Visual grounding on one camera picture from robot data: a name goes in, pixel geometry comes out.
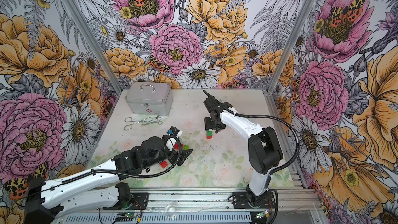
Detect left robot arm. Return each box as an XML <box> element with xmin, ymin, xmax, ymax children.
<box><xmin>23</xmin><ymin>135</ymin><xmax>193</xmax><ymax>224</ymax></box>

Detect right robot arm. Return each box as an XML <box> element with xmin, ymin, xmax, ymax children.
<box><xmin>204</xmin><ymin>91</ymin><xmax>283</xmax><ymax>207</ymax></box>

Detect red square lego brick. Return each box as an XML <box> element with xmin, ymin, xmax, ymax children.
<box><xmin>160</xmin><ymin>161</ymin><xmax>168</xmax><ymax>169</ymax></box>

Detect silver scissors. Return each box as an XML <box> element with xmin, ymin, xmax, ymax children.
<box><xmin>124</xmin><ymin>116</ymin><xmax>162</xmax><ymax>123</ymax></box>

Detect silver metal case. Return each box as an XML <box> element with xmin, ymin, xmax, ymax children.
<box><xmin>125</xmin><ymin>82</ymin><xmax>173</xmax><ymax>116</ymax></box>

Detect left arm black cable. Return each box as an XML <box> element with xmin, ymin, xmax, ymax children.
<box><xmin>15</xmin><ymin>134</ymin><xmax>183</xmax><ymax>207</ymax></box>

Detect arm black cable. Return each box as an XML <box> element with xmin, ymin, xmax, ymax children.
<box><xmin>233</xmin><ymin>112</ymin><xmax>300</xmax><ymax>175</ymax></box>
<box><xmin>15</xmin><ymin>134</ymin><xmax>183</xmax><ymax>207</ymax></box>

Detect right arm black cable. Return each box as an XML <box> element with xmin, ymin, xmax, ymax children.
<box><xmin>233</xmin><ymin>112</ymin><xmax>300</xmax><ymax>175</ymax></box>

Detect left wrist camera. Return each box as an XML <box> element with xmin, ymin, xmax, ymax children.
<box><xmin>166</xmin><ymin>127</ymin><xmax>182</xmax><ymax>151</ymax></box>

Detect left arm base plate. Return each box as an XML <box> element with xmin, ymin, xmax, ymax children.
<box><xmin>103</xmin><ymin>193</ymin><xmax>149</xmax><ymax>211</ymax></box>

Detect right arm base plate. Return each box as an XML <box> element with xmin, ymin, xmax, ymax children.
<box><xmin>229</xmin><ymin>190</ymin><xmax>277</xmax><ymax>209</ymax></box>

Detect aluminium front rail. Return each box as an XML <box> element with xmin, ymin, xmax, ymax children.
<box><xmin>55</xmin><ymin>187</ymin><xmax>328</xmax><ymax>224</ymax></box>

